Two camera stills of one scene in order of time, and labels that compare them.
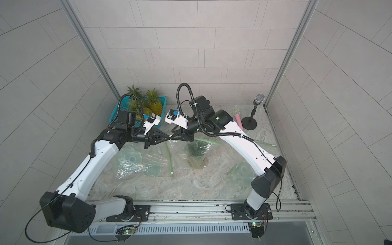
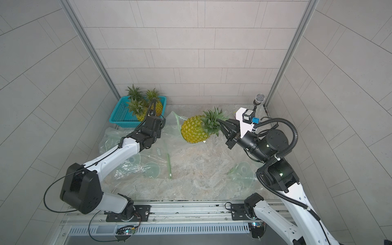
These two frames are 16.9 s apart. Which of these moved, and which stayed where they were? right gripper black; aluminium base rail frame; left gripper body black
Moved: left gripper body black; right gripper black
Stayed: aluminium base rail frame
